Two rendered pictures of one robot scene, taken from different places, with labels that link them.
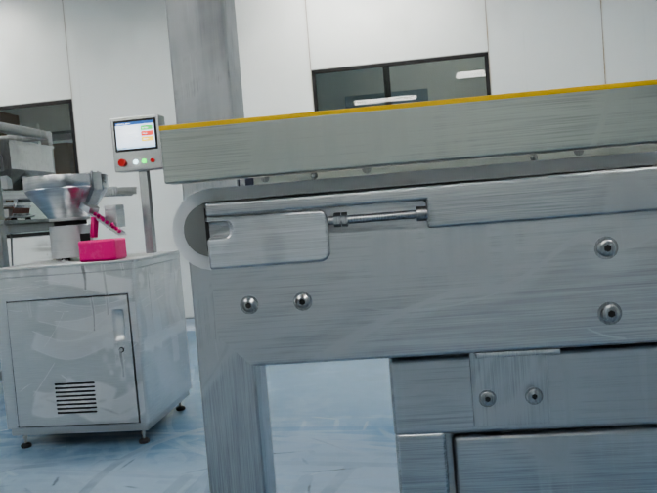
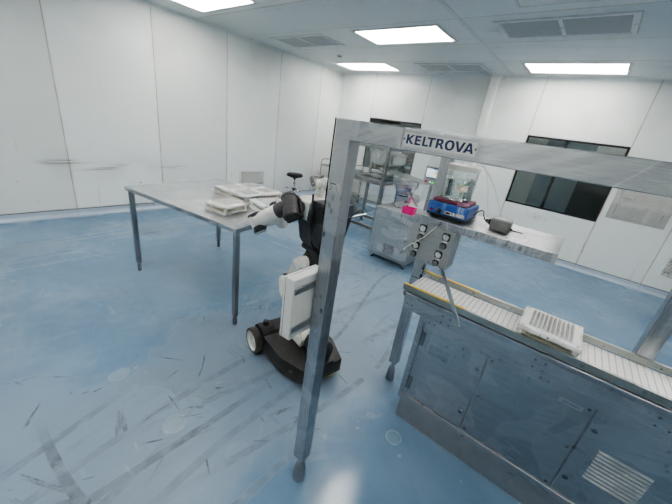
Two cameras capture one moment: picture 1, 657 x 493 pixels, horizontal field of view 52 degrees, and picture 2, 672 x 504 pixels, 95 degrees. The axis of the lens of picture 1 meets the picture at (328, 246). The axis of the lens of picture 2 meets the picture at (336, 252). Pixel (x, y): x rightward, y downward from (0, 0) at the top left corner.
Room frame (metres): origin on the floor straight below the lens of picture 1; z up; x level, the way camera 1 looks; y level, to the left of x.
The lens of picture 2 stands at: (-1.14, -0.34, 1.69)
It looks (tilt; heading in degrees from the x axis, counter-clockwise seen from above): 22 degrees down; 30
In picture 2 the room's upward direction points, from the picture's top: 9 degrees clockwise
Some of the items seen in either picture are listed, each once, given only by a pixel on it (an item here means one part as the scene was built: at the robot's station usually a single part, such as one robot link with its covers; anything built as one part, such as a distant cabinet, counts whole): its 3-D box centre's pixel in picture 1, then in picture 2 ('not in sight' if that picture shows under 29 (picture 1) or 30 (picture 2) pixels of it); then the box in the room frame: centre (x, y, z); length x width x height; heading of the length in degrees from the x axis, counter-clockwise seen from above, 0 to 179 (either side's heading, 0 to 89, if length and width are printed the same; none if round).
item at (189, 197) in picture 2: not in sight; (225, 199); (0.85, 2.17, 0.87); 1.50 x 1.10 x 0.04; 93
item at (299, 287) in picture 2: not in sight; (302, 302); (-0.30, 0.27, 1.05); 0.17 x 0.06 x 0.26; 175
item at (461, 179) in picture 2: not in sight; (460, 180); (0.50, -0.03, 1.53); 0.15 x 0.15 x 0.19
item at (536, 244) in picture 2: not in sight; (487, 229); (0.53, -0.21, 1.33); 0.62 x 0.38 x 0.04; 85
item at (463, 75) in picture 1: (403, 135); (560, 177); (5.37, -0.66, 1.43); 1.38 x 0.01 x 1.16; 83
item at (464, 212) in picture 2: not in sight; (452, 208); (0.50, -0.03, 1.39); 0.21 x 0.20 x 0.09; 175
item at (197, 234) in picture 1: (252, 224); not in sight; (0.54, 0.06, 0.88); 0.27 x 0.03 x 0.03; 175
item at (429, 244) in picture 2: not in sight; (433, 242); (0.41, 0.00, 1.22); 0.22 x 0.11 x 0.20; 85
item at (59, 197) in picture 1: (83, 217); not in sight; (3.06, 1.09, 0.95); 0.49 x 0.36 x 0.37; 83
